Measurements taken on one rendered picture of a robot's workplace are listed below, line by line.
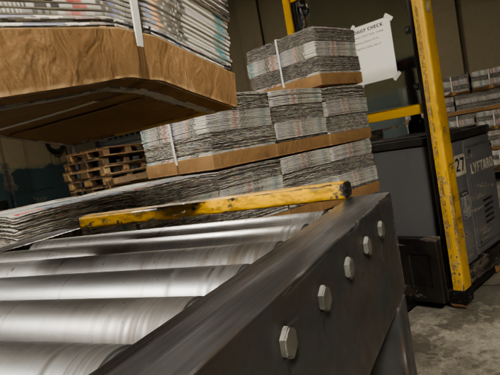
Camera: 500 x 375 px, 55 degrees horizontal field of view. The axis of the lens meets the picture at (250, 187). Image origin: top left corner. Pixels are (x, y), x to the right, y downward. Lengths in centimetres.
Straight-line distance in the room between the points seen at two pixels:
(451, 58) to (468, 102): 170
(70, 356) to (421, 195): 230
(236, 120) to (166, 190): 35
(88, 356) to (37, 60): 21
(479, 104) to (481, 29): 195
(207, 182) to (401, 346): 93
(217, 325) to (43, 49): 24
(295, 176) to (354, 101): 49
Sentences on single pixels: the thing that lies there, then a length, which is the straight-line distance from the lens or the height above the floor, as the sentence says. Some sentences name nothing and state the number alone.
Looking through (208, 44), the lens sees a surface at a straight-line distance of 58.
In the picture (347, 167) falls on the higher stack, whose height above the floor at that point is 74.
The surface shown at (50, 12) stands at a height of 100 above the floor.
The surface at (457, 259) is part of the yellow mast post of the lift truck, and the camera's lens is 231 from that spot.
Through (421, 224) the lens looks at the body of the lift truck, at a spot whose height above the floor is 36.
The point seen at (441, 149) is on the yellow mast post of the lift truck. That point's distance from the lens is 223.
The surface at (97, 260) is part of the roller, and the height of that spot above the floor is 80.
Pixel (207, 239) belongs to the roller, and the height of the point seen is 80.
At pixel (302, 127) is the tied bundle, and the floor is 92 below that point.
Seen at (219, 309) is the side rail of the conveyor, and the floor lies 80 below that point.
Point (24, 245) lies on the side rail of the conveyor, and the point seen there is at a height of 80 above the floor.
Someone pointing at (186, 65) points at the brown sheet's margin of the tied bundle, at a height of 97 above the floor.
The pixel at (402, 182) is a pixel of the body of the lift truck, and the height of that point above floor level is 58.
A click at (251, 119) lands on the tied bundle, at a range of 155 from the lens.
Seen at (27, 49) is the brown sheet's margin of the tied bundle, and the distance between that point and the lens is 37.
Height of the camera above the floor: 88
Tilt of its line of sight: 5 degrees down
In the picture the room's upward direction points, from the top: 10 degrees counter-clockwise
